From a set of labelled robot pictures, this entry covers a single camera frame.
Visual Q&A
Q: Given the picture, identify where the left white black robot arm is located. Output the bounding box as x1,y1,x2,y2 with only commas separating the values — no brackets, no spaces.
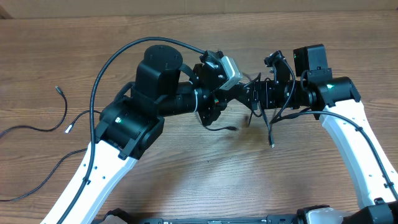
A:
44,45,253,223

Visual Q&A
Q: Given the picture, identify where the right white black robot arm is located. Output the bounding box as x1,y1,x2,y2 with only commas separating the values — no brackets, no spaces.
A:
249,44,397,223

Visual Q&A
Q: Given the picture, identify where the black USB cable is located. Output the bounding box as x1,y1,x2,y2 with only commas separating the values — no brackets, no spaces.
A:
242,72,296,149
203,105,259,131

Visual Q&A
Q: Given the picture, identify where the cardboard backdrop panel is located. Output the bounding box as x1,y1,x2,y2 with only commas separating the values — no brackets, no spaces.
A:
1,0,397,19

